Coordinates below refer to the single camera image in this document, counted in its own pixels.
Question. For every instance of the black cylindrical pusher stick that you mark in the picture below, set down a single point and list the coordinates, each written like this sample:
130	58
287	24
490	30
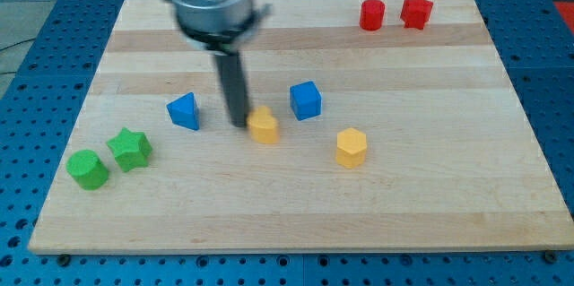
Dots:
234	87

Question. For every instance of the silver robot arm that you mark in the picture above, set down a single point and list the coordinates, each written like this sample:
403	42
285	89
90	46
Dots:
222	27

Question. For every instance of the blue cube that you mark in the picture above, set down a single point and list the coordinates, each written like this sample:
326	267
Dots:
305	100

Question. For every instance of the blue triangular prism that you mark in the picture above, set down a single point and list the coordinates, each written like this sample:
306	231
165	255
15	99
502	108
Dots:
184	112

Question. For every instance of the yellow heart block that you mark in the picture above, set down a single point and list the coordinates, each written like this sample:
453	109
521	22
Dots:
263	126

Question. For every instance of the green star block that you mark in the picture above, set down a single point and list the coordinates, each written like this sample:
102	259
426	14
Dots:
130	149

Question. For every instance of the yellow hexagon block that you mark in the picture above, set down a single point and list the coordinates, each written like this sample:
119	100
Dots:
351	148

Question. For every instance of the red cylinder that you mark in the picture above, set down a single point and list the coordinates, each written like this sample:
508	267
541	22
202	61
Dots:
372	14

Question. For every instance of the wooden board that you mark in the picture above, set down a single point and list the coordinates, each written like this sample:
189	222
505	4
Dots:
452	164

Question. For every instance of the green cylinder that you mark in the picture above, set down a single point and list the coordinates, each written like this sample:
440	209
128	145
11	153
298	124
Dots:
87	169

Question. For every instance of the red star block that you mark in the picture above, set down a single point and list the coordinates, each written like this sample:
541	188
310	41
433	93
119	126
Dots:
416	13

